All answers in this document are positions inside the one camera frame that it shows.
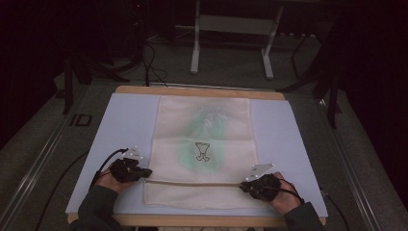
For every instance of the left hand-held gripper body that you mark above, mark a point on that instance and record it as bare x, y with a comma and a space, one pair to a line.
125, 170

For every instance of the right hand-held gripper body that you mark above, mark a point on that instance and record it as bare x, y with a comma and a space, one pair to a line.
264, 187

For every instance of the white mesh zipper bag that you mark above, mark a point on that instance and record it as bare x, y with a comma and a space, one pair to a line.
205, 195

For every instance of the person's left hand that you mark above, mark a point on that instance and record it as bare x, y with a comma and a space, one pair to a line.
107, 181

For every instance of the person's right hand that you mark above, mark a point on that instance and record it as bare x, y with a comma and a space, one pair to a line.
287, 199

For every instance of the green garment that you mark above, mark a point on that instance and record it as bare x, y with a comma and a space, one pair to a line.
189, 157

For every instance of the light blue table mat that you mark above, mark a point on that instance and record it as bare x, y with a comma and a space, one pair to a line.
128, 115

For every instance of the wooden table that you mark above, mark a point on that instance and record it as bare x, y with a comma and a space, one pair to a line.
198, 90

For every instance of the black tripod stand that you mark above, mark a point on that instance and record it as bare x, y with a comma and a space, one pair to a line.
333, 96

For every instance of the white metal stand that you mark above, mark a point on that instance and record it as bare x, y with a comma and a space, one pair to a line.
234, 25

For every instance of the metal floor rail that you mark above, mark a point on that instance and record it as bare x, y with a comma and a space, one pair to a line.
352, 173
35, 170

